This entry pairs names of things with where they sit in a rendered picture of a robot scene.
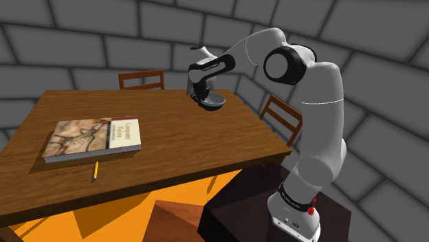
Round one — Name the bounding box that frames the black bowl with grey inside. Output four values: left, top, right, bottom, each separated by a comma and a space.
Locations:
198, 91, 226, 112

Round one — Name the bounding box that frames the wooden table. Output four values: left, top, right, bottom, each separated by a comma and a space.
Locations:
0, 88, 292, 229

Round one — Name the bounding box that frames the wooden chair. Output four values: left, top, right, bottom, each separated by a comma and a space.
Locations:
142, 199, 206, 242
118, 69, 166, 91
259, 94, 303, 148

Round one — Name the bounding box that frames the dark robot stand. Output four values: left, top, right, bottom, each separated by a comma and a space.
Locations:
197, 163, 352, 242

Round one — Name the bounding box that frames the book with cave painting cover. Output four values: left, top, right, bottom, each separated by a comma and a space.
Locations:
41, 115, 142, 164

